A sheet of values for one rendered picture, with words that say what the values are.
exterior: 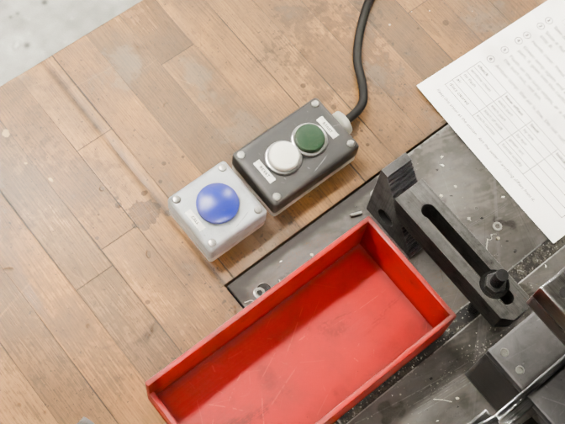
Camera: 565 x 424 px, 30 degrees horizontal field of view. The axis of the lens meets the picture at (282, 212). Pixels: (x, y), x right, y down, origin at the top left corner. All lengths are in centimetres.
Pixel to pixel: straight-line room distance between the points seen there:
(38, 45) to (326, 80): 116
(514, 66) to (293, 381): 41
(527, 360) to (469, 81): 33
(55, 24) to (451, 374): 140
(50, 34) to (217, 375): 132
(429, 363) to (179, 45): 41
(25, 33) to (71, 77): 111
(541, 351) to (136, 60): 49
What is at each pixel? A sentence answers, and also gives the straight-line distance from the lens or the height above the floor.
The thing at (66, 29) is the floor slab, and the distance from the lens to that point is 218.
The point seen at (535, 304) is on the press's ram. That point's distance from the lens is 79.
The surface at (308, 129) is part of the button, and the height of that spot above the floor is 94.
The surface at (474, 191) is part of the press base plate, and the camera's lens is 106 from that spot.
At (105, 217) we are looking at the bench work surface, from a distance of 101.
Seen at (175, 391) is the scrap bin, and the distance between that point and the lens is 95.
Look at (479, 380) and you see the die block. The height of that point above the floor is 92.
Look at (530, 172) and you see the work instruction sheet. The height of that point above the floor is 90.
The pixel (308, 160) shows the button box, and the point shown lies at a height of 93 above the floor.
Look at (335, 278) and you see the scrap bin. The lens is 99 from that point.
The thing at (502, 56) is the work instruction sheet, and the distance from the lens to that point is 113.
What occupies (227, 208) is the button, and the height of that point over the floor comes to 94.
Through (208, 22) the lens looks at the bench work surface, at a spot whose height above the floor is 90.
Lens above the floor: 183
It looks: 67 degrees down
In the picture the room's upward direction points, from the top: 12 degrees clockwise
